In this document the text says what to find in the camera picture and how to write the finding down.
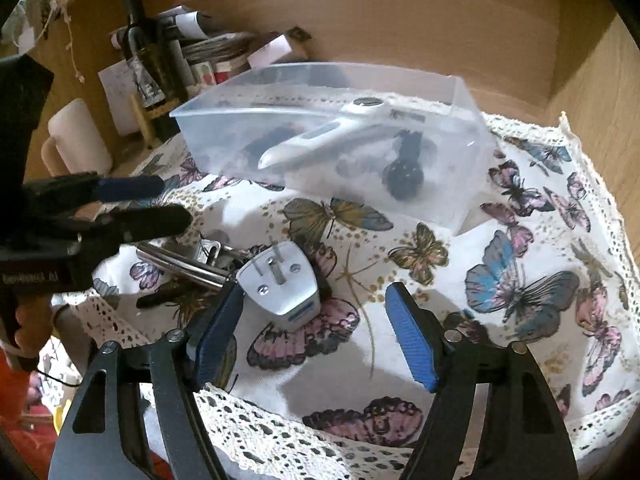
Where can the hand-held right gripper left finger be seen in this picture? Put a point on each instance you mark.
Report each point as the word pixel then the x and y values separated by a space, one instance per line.
pixel 219 327

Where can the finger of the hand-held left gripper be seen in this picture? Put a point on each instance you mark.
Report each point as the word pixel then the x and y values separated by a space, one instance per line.
pixel 131 188
pixel 155 221

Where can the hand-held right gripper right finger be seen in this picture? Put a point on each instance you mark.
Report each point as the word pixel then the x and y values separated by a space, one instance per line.
pixel 411 340

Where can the white plug adapter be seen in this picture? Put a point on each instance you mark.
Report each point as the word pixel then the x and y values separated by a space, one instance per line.
pixel 280 285

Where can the clear plastic storage box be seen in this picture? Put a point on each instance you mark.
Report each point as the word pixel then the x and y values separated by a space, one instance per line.
pixel 330 125

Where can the person's left hand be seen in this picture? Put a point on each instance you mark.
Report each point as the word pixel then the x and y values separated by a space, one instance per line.
pixel 31 322

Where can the metal nail clipper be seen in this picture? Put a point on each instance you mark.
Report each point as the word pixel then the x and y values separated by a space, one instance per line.
pixel 180 262

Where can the white mug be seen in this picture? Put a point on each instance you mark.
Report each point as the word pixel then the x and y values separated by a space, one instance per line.
pixel 80 135

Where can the wooden bottle holder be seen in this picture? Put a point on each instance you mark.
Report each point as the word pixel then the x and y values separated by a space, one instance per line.
pixel 150 120

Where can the white paper sheet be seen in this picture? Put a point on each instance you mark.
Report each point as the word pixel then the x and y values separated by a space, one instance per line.
pixel 117 95

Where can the butterfly print lace tablecloth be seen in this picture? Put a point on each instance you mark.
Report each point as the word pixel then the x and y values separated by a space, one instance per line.
pixel 500 280

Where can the small red white box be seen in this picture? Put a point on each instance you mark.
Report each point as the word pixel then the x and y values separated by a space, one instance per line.
pixel 204 72

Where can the dark wine bottle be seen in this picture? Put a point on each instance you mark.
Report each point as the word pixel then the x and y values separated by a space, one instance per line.
pixel 145 45

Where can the black round gadget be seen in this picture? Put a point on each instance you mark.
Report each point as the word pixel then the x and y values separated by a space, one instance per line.
pixel 402 175

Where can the stack of papers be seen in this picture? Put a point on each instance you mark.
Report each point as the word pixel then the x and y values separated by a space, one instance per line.
pixel 220 45

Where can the white handheld thermometer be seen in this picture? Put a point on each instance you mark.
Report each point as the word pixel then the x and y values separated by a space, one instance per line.
pixel 320 135

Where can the white paper note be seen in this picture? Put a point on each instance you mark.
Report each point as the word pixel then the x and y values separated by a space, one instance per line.
pixel 270 52

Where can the red cloth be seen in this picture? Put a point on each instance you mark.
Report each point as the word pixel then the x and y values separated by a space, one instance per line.
pixel 20 420

